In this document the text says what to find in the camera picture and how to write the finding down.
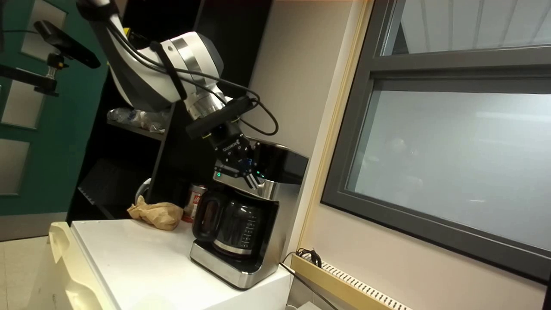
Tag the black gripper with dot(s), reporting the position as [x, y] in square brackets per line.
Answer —
[234, 152]

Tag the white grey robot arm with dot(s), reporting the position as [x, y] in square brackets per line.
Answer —
[182, 69]

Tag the glass coffee carafe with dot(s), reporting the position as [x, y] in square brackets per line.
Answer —
[229, 221]

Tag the black steel coffee maker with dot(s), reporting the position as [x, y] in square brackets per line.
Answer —
[284, 171]

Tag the red white can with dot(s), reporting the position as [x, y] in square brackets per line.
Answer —
[194, 199]

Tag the black shelving unit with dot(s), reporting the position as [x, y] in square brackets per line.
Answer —
[119, 159]

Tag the crumpled brown paper bag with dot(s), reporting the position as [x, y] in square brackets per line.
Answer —
[162, 216]

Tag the clear plastic bags on shelf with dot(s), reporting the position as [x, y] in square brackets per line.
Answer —
[153, 123]

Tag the white cabinet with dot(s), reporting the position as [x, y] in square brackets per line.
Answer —
[122, 264]

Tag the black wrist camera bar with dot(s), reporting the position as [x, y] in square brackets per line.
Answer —
[212, 116]

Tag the black camera on mount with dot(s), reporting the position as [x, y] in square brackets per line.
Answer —
[64, 47]

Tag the dark grey window frame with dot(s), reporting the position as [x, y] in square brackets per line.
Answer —
[446, 131]

